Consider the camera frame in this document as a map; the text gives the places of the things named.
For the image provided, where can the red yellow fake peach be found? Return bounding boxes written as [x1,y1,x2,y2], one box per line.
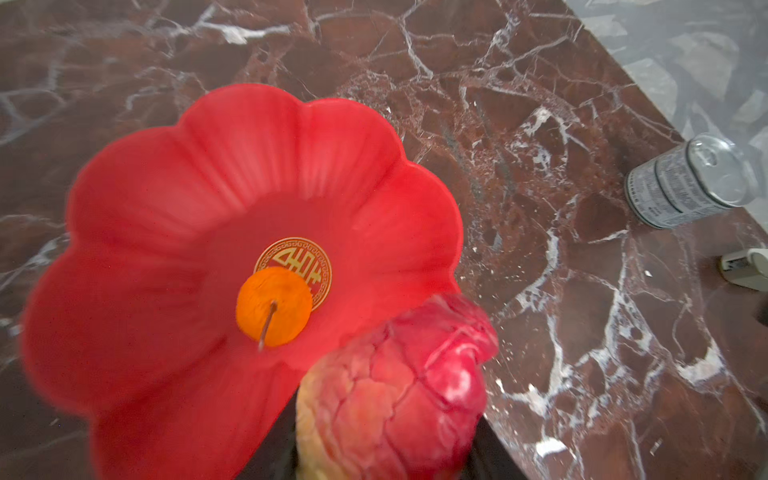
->
[296,294,498,479]

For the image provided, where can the white small device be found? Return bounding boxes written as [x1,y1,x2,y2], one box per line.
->
[718,248,768,292]

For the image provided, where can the silver tin can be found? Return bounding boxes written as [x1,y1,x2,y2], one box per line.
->
[624,133,767,229]

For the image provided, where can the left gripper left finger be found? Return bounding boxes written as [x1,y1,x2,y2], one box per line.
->
[236,392,299,480]

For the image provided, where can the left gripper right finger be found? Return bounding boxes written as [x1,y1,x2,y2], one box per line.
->
[461,416,527,480]

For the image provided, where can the red flower-shaped fruit bowl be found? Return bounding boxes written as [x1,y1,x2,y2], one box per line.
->
[21,84,463,479]

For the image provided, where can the small orange fake tangerine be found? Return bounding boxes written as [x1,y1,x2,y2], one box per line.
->
[235,267,313,351]

